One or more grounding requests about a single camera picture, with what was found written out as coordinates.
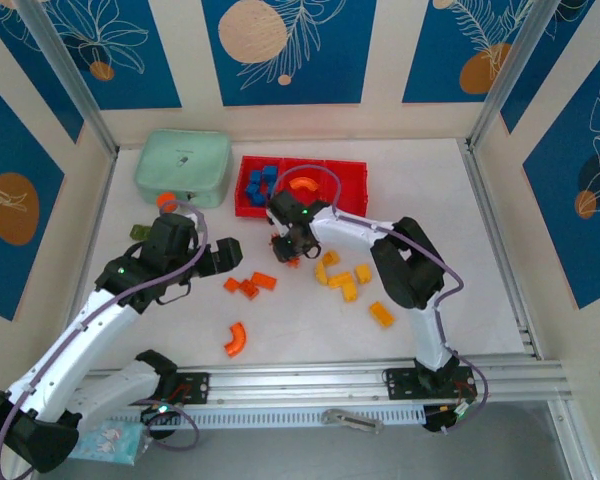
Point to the yellow two-by-four lego brick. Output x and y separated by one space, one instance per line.
381 314

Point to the silver metal tool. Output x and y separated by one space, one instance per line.
351 420

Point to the orange lego brick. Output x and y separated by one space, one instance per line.
248 289
231 285
263 280

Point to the aluminium side frame rail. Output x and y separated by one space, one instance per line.
502 250

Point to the blue lego brick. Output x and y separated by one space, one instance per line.
259 198
254 178
269 174
250 190

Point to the mint green zipper pouch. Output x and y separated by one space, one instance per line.
185 165

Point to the olive green lego brick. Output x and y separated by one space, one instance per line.
140 232

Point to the yellow two-by-two lego brick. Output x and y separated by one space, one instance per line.
363 273

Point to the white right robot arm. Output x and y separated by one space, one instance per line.
405 265

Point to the orange round ball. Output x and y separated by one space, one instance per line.
167 199

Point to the patterned tissue pack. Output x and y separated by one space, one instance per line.
110 442

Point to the aluminium frame post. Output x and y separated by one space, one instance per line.
67 75
512 70

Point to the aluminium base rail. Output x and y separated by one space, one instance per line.
330 380

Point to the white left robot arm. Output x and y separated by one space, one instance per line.
80 340

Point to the orange curved lego piece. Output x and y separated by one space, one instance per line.
236 341
303 183

